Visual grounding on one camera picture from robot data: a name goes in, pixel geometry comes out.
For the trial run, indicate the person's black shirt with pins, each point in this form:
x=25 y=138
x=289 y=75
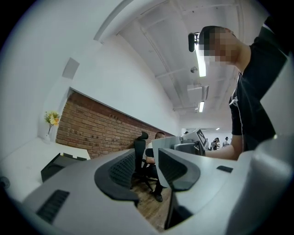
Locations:
x=252 y=103

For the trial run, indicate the white desk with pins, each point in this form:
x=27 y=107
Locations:
x=23 y=160

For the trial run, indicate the black office chair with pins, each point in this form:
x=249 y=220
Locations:
x=140 y=156

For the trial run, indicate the yellow flowers in white vase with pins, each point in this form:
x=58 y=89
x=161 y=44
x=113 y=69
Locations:
x=52 y=119

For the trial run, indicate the gray wall panel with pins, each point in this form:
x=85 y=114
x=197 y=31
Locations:
x=70 y=68

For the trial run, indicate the round ceiling sensor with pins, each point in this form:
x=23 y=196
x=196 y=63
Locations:
x=194 y=69

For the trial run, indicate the black box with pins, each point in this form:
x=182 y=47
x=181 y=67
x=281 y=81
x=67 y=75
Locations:
x=55 y=166

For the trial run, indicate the person's right forearm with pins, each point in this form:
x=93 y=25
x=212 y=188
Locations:
x=222 y=151

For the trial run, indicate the black head-mounted camera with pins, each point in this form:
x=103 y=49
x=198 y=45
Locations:
x=191 y=42

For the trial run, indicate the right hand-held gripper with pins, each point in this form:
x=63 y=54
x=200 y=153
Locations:
x=195 y=141

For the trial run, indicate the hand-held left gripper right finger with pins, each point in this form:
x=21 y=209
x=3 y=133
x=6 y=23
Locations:
x=211 y=183

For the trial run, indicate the ceiling air conditioner unit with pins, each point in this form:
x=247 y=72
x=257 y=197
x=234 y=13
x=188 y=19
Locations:
x=197 y=91

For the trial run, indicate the person's head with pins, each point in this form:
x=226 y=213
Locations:
x=225 y=43

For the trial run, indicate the long ceiling light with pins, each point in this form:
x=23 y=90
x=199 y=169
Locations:
x=201 y=106
x=201 y=62

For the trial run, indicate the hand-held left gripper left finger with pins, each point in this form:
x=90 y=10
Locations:
x=87 y=195

